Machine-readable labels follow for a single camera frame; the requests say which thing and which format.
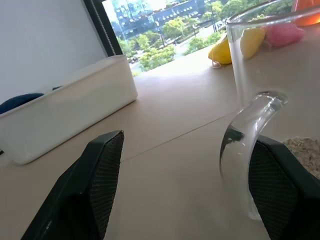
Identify white rectangular plastic box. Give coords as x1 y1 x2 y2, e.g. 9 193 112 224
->
0 54 139 165

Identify black window frame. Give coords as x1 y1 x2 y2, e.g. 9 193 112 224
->
83 0 124 58

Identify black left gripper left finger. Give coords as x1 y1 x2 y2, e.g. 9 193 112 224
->
20 129 125 240

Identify orange translucent container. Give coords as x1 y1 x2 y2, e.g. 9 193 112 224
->
291 0 320 27

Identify oatmeal flakes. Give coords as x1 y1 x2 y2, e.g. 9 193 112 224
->
282 136 320 180

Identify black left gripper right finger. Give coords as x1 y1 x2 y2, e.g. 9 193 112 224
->
248 134 320 240

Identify clear glass mug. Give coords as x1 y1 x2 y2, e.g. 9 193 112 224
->
219 0 320 221

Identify dark blue cloth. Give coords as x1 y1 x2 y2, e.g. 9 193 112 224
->
0 86 63 115

